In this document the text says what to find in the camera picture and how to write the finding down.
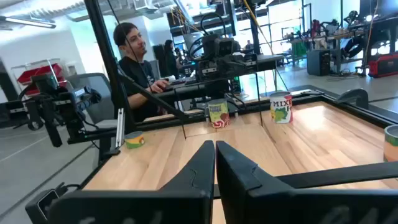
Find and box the red black equipment case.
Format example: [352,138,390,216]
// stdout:
[368,52,398,79]

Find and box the black background desk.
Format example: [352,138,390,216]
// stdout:
[154,83,208,101]

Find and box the silver aluminium bracket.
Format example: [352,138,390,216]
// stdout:
[115,108,126,149]

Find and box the person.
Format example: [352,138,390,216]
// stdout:
[162,39,182,79]
[113,21,171,123]

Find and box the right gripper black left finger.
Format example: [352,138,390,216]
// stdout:
[49,139,216,224]

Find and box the grey office chair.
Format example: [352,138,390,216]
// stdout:
[64,72,118,130]

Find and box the cluttered background workbench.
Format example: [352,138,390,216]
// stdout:
[287,18,398,77]

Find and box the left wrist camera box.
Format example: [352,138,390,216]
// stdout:
[213,37,236,58]

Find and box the spaghetti sauce can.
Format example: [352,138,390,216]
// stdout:
[207,98,231,129]

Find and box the black station frame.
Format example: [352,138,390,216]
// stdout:
[67,0,200,164]

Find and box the short tuna can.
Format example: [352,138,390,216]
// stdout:
[124,131,146,150]

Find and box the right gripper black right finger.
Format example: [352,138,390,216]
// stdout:
[216,140,398,224]

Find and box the small black camera box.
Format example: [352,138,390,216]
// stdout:
[24,185,63,224]

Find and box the mixed fruit can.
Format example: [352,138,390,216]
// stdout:
[269,91,294,124]

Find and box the grey computer monitor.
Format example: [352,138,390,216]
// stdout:
[182,32,205,58]

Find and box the dark grey table mount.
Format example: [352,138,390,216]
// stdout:
[336,88,370,110]

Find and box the black table border rail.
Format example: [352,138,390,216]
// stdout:
[80,84,398,191]

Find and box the linear ceiling light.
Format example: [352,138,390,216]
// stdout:
[0,15,57,30]

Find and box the green peach can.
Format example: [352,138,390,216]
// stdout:
[383,124,398,163]

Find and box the red storage bin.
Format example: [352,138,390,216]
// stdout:
[17,63,68,96]

